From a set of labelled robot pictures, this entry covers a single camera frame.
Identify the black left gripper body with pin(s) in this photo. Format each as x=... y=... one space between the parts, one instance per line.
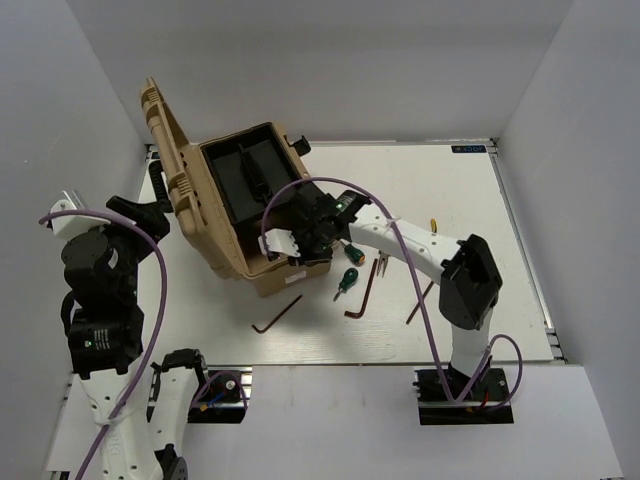
x=152 y=225

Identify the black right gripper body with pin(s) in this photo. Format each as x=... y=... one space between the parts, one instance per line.
x=313 y=244

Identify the tan plastic toolbox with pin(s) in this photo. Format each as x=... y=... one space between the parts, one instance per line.
x=232 y=252

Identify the green orange-capped stubby screwdriver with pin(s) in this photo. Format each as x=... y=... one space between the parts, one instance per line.
x=354 y=254

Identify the green stubby flathead screwdriver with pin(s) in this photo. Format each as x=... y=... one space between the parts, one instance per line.
x=347 y=281

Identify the yellow black needle-nose pliers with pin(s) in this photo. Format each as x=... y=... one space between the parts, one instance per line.
x=383 y=260

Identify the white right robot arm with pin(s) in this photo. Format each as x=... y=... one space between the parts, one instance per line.
x=464 y=269

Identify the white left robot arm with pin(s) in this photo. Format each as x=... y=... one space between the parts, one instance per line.
x=139 y=408

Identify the black toolbox latch upper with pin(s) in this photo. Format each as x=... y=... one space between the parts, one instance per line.
x=301 y=146

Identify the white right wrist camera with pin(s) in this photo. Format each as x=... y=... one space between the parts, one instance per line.
x=278 y=242

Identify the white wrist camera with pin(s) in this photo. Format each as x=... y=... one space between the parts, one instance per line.
x=278 y=242
x=67 y=227

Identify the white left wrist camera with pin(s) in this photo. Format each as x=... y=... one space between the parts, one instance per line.
x=67 y=227

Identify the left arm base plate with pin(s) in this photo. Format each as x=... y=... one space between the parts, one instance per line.
x=223 y=401

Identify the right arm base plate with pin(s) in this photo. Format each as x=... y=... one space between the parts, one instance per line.
x=485 y=404

